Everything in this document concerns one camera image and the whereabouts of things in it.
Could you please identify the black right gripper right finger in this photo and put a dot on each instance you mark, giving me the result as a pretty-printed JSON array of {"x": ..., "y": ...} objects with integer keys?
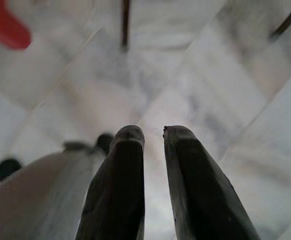
[{"x": 198, "y": 195}]

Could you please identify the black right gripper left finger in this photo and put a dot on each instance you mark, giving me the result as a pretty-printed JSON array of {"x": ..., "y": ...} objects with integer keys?
[{"x": 120, "y": 190}]

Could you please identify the dark brown furniture leg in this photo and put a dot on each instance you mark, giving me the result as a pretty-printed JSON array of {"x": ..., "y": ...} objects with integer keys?
[{"x": 125, "y": 22}]

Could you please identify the red plastic object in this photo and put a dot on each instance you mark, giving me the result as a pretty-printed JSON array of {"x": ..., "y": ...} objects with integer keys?
[{"x": 5, "y": 25}]

